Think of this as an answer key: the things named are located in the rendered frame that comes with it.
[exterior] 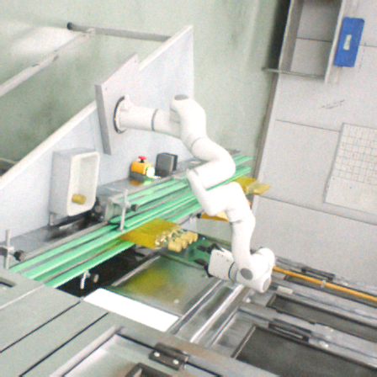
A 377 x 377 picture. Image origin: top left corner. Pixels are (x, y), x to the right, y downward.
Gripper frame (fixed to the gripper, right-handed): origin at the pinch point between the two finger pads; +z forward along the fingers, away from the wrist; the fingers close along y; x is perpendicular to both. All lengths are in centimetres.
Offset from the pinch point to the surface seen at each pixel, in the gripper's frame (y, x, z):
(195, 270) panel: -13.0, -11.1, 8.4
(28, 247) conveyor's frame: 7, 61, 26
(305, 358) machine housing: -17, 5, -50
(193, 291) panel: -12.7, 5.5, -3.2
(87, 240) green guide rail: 4.3, 35.8, 25.5
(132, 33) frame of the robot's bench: 79, -50, 98
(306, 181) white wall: -87, -554, 192
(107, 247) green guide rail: -3.5, 21.3, 29.5
